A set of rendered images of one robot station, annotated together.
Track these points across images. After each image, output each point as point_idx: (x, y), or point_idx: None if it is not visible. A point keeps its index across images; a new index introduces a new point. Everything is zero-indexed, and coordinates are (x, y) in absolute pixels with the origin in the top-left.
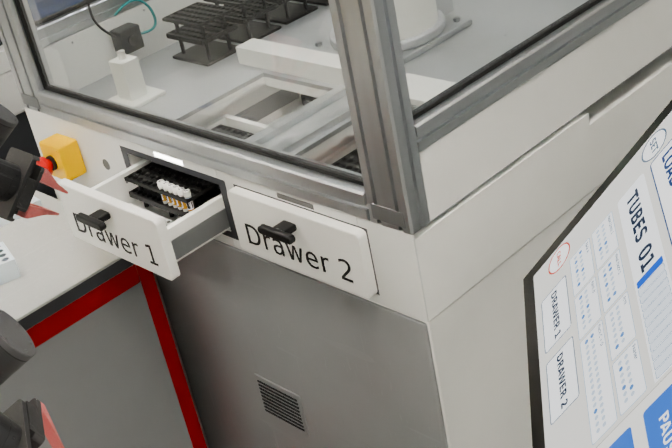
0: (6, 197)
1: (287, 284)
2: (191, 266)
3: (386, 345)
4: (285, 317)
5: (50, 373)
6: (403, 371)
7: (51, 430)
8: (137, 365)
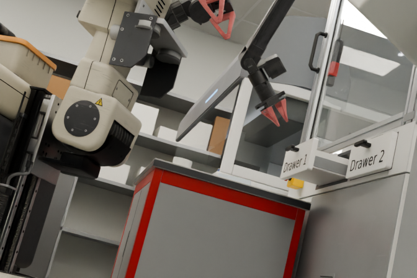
0: (265, 98)
1: (356, 194)
2: (321, 216)
3: (384, 201)
4: (348, 218)
5: (233, 221)
6: (386, 214)
7: (231, 19)
8: (270, 259)
